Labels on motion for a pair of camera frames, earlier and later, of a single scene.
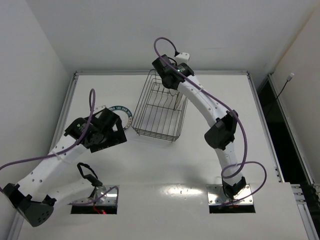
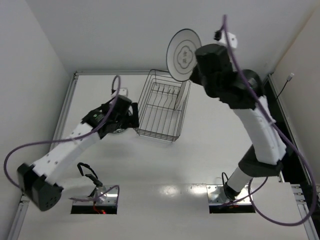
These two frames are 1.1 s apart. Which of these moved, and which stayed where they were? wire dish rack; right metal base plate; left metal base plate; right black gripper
Moved: right black gripper
Stayed: wire dish rack; left metal base plate; right metal base plate
